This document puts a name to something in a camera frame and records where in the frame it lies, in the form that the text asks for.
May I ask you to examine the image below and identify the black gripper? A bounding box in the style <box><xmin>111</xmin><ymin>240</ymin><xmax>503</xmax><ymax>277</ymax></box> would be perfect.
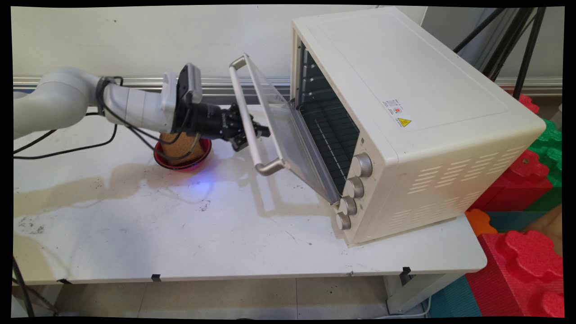
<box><xmin>173</xmin><ymin>103</ymin><xmax>271</xmax><ymax>152</ymax></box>

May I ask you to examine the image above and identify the glass oven door with handle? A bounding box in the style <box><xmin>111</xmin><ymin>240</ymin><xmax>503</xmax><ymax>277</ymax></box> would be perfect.
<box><xmin>229</xmin><ymin>53</ymin><xmax>341</xmax><ymax>205</ymax></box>

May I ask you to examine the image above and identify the brown bread loaf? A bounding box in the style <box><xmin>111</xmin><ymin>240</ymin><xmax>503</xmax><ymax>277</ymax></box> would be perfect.
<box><xmin>160</xmin><ymin>132</ymin><xmax>203</xmax><ymax>162</ymax></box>

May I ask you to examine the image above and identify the red bowl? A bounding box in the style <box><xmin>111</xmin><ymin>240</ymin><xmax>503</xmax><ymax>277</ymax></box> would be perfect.
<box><xmin>153</xmin><ymin>137</ymin><xmax>212</xmax><ymax>171</ymax></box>

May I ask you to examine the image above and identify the cream toaster oven body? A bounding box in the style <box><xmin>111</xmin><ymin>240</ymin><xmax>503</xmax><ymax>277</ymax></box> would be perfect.
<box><xmin>290</xmin><ymin>7</ymin><xmax>546</xmax><ymax>247</ymax></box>

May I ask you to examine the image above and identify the white table leg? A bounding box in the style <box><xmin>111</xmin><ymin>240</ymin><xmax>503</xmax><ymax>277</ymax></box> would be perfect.
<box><xmin>384</xmin><ymin>272</ymin><xmax>467</xmax><ymax>315</ymax></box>

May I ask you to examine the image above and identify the orange foam piece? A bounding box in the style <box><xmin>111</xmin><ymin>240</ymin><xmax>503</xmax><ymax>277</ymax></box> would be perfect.
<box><xmin>465</xmin><ymin>209</ymin><xmax>498</xmax><ymax>237</ymax></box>

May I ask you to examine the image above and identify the teal foam mat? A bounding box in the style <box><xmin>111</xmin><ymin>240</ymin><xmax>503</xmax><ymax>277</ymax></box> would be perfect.
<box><xmin>427</xmin><ymin>274</ymin><xmax>483</xmax><ymax>318</ymax></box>

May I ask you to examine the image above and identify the medium red foam block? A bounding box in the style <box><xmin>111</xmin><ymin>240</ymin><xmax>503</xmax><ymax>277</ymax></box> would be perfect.
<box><xmin>470</xmin><ymin>151</ymin><xmax>553</xmax><ymax>212</ymax></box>

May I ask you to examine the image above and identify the small red foam piece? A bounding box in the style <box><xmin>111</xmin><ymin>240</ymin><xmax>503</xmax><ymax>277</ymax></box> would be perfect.
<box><xmin>517</xmin><ymin>94</ymin><xmax>540</xmax><ymax>114</ymax></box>

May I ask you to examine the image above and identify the black tripod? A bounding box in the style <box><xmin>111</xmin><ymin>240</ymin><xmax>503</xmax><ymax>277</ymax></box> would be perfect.
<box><xmin>453</xmin><ymin>7</ymin><xmax>547</xmax><ymax>99</ymax></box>

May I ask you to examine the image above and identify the large red foam block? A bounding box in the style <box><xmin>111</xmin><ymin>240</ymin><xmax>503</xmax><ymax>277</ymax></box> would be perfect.
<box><xmin>466</xmin><ymin>230</ymin><xmax>564</xmax><ymax>318</ymax></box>

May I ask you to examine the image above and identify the green foam block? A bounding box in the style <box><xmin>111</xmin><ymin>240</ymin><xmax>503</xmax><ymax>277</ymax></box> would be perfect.
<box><xmin>526</xmin><ymin>118</ymin><xmax>563</xmax><ymax>212</ymax></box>

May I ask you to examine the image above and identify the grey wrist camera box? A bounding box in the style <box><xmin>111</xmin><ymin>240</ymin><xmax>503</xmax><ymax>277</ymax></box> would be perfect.
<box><xmin>176</xmin><ymin>63</ymin><xmax>203</xmax><ymax>105</ymax></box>

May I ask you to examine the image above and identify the dark oven wire rack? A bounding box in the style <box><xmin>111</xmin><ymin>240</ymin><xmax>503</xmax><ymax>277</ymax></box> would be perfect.
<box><xmin>299</xmin><ymin>100</ymin><xmax>360</xmax><ymax>194</ymax></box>

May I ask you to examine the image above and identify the aluminium wall rail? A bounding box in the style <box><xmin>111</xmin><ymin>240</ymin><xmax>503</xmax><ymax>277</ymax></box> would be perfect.
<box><xmin>13</xmin><ymin>76</ymin><xmax>563</xmax><ymax>97</ymax></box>

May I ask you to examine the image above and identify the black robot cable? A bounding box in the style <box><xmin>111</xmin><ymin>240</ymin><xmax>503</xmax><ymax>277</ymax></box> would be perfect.
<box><xmin>13</xmin><ymin>76</ymin><xmax>203</xmax><ymax>162</ymax></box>

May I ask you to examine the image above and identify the white floor cable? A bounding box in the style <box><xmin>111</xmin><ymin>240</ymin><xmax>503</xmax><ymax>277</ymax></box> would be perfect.
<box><xmin>360</xmin><ymin>297</ymin><xmax>432</xmax><ymax>320</ymax></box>

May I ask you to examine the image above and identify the dark cable below table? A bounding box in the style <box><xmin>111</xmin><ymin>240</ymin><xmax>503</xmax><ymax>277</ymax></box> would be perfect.
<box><xmin>13</xmin><ymin>256</ymin><xmax>59</xmax><ymax>316</ymax></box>

